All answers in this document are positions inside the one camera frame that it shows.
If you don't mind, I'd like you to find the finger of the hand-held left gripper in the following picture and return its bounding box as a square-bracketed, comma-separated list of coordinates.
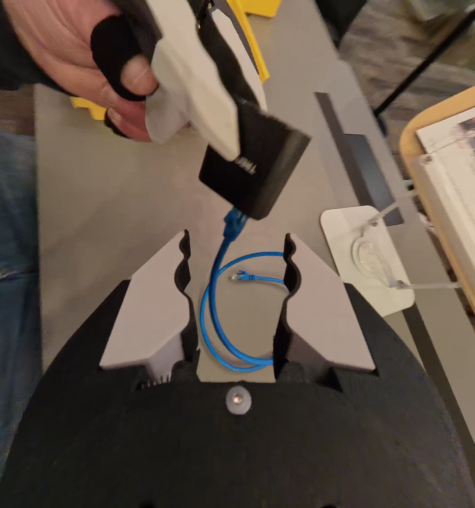
[211, 9, 269, 114]
[147, 0, 241, 162]

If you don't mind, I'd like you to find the white document stand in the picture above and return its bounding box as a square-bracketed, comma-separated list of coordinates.
[321, 155, 475, 318]

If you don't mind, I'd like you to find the black network switch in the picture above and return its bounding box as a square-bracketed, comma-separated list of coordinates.
[199, 97, 312, 221]

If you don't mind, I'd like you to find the person's leg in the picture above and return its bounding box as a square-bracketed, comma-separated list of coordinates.
[0, 127, 44, 508]

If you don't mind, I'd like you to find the person's left hand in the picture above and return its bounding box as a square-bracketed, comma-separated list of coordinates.
[3, 0, 159, 143]

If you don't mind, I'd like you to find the light wooden board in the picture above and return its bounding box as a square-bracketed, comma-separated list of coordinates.
[399, 77, 475, 338]

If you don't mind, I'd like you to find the blue ethernet cable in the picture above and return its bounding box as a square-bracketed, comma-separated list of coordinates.
[200, 206, 291, 374]

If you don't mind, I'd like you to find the yellow plastic bin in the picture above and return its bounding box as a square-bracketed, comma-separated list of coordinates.
[70, 0, 282, 120]

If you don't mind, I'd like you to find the black floor stand pole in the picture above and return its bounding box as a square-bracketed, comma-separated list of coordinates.
[374, 0, 475, 116]

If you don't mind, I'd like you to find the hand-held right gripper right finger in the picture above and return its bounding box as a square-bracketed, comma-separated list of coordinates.
[272, 233, 377, 378]

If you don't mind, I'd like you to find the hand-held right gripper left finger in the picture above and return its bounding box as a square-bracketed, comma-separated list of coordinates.
[99, 229, 201, 378]

